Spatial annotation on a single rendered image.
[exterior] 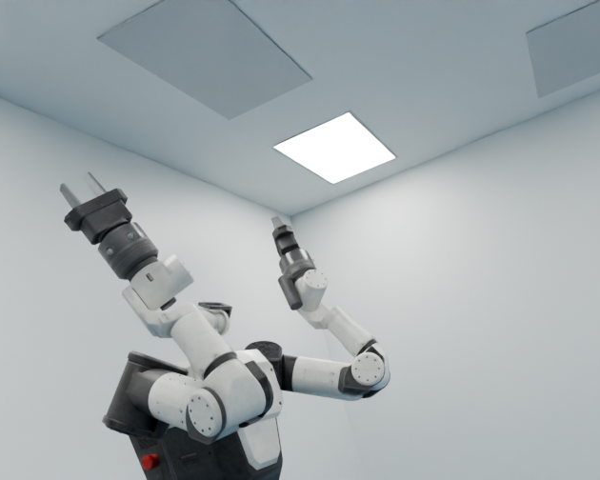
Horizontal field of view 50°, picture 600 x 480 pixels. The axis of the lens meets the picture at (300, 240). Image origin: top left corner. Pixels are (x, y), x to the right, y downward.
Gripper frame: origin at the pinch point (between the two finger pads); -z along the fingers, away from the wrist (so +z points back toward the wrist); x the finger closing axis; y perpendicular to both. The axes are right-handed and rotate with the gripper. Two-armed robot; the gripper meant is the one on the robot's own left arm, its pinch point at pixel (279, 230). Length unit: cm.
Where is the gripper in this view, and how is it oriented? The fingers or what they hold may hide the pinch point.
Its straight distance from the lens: 183.2
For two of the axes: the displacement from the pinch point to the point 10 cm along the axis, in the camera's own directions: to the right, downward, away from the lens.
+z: 3.6, 7.2, -5.9
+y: -9.2, 3.8, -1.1
